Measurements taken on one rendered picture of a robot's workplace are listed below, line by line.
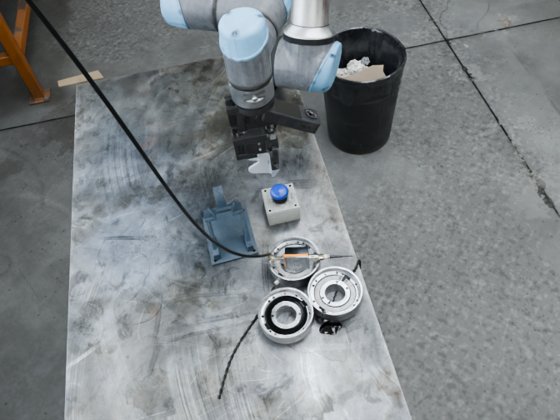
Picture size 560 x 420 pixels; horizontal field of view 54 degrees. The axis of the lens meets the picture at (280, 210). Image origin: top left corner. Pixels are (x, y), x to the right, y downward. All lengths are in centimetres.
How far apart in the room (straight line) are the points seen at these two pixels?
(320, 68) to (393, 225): 107
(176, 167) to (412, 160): 129
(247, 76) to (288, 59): 38
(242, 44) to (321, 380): 59
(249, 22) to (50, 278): 164
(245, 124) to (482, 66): 203
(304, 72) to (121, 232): 54
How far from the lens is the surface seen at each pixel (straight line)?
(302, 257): 108
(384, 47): 236
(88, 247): 129
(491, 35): 311
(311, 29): 126
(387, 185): 232
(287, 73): 128
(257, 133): 101
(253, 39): 87
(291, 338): 104
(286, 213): 119
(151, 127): 149
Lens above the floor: 179
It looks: 53 degrees down
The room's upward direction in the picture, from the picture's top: 8 degrees counter-clockwise
